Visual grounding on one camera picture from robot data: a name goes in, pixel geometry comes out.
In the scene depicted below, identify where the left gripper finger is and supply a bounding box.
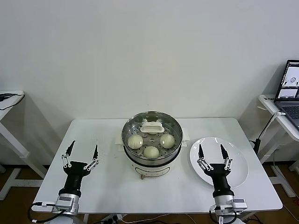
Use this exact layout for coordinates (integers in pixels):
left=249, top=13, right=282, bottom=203
left=83, top=144, right=99, bottom=171
left=61, top=140, right=77, bottom=168

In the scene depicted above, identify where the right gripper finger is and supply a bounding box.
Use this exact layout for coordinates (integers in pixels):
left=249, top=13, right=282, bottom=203
left=220, top=144, right=234, bottom=171
left=196, top=144, right=214, bottom=172

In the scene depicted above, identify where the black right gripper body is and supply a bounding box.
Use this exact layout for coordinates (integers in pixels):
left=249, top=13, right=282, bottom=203
left=206, top=162, right=235, bottom=197

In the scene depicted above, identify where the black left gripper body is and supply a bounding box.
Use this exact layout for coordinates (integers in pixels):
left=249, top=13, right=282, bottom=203
left=58, top=160, right=91, bottom=196

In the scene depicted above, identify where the round glass pot lid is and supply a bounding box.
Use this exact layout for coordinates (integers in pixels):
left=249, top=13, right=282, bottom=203
left=121, top=111, right=184, bottom=159

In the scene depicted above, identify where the perforated steel steamer basket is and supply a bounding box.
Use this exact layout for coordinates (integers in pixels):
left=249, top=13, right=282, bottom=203
left=121, top=111, right=184, bottom=165

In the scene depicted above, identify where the round white plate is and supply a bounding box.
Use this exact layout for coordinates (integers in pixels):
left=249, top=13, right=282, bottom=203
left=189, top=136, right=249, bottom=189

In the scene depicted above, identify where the white electric pot base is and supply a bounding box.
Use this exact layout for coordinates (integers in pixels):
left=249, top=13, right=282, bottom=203
left=114, top=127, right=190, bottom=181

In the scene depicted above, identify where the white side table with laptop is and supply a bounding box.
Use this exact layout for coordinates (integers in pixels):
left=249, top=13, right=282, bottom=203
left=251, top=94, right=299, bottom=198

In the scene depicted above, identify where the open dark laptop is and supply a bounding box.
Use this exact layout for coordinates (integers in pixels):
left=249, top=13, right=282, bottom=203
left=273, top=59, right=299, bottom=130

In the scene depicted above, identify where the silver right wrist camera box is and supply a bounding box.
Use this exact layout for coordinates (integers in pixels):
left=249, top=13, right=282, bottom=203
left=209, top=195, right=248, bottom=217

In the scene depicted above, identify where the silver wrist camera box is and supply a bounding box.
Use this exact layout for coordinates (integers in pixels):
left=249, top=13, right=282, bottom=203
left=55, top=193, right=80, bottom=216
left=209, top=195, right=248, bottom=217

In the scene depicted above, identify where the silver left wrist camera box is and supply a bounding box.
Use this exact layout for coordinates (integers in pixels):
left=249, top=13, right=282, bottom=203
left=55, top=193, right=80, bottom=216

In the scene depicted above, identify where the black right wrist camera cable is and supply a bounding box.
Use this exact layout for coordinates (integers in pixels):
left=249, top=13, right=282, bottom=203
left=209, top=210, right=238, bottom=224

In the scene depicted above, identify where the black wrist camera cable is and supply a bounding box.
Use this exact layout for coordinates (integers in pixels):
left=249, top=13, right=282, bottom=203
left=28, top=202, right=59, bottom=223
left=209, top=210, right=238, bottom=224

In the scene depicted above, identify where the white table leg frame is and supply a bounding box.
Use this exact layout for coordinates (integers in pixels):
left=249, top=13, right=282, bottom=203
left=77, top=212, right=257, bottom=224

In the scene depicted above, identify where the black left wrist camera cable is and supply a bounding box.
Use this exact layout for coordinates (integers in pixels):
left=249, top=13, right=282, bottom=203
left=28, top=202, right=59, bottom=223

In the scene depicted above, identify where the white side table with cable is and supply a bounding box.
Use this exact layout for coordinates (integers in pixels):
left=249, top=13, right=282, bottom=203
left=0, top=90, right=47, bottom=201

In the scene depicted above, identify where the black cable on side table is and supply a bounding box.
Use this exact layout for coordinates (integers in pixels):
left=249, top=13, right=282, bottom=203
left=0, top=92, right=26, bottom=112

